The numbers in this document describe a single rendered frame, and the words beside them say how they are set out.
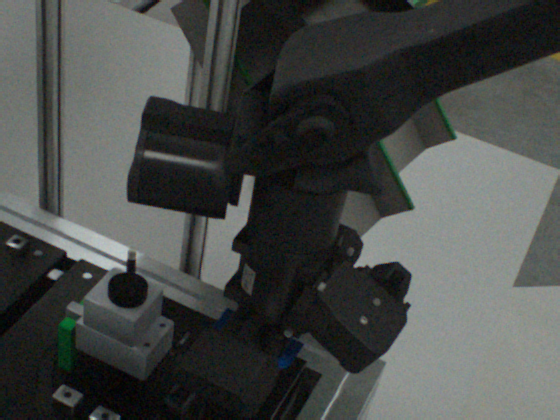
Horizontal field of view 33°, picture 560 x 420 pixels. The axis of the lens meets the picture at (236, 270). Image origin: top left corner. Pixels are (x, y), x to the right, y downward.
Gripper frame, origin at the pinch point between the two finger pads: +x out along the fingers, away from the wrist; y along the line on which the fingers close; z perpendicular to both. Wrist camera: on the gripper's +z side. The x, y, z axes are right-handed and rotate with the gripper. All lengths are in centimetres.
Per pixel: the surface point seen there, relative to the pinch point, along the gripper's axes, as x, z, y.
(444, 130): 6.5, 0.7, 47.2
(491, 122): 109, -10, 229
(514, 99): 109, -8, 248
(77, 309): 4.4, -15.5, -0.5
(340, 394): 13.4, 4.5, 11.4
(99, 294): 0.3, -12.9, -1.5
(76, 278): 11.9, -21.8, 8.9
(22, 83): 23, -56, 46
